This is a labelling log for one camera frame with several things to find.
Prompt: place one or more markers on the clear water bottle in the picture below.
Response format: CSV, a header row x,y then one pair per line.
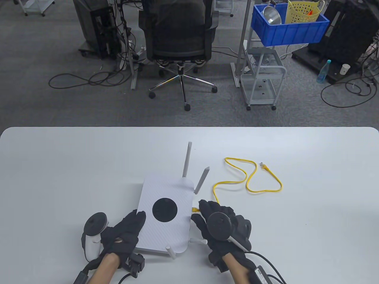
x,y
323,72

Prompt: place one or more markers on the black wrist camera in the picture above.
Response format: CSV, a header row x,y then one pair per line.
x,y
136,264
262,273

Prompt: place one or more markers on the white router with antennas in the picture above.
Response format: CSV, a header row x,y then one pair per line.
x,y
165,204

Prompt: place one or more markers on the person's right forearm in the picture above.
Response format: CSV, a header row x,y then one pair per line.
x,y
238,270

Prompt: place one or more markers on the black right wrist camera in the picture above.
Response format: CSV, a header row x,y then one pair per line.
x,y
262,273

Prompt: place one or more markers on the white rolling cart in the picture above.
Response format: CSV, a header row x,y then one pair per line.
x,y
262,77

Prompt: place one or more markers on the aluminium frame post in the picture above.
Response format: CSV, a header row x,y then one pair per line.
x,y
241,44

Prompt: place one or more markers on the metal bowl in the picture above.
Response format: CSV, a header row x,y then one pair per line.
x,y
272,14

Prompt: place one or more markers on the white shelf trolley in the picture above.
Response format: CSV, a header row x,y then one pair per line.
x,y
34,6

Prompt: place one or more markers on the person's left forearm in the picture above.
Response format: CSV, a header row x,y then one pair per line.
x,y
104,269

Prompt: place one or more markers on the black computer tower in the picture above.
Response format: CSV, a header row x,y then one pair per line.
x,y
94,26

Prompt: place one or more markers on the yellow plastic basket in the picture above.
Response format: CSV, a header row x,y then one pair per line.
x,y
302,11

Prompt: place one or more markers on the person's left fingers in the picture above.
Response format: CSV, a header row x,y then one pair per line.
x,y
134,222

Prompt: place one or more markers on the blue plastic crate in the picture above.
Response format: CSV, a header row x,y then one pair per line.
x,y
291,32

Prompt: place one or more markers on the person's left hand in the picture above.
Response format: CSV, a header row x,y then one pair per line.
x,y
121,236

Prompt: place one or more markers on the person's right thumb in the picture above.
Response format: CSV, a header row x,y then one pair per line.
x,y
199,225

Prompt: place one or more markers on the white wrist-mounted controller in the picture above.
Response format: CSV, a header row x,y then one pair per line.
x,y
90,239

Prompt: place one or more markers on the black equipment rack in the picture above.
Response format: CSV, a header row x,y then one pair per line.
x,y
346,32

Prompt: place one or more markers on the person's right hand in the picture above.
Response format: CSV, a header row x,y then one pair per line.
x,y
229,251

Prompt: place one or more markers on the black office chair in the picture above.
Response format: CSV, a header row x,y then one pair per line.
x,y
177,32

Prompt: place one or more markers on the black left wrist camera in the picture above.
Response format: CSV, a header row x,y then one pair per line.
x,y
136,264

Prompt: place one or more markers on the white paper cup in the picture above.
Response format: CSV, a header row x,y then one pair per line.
x,y
344,69

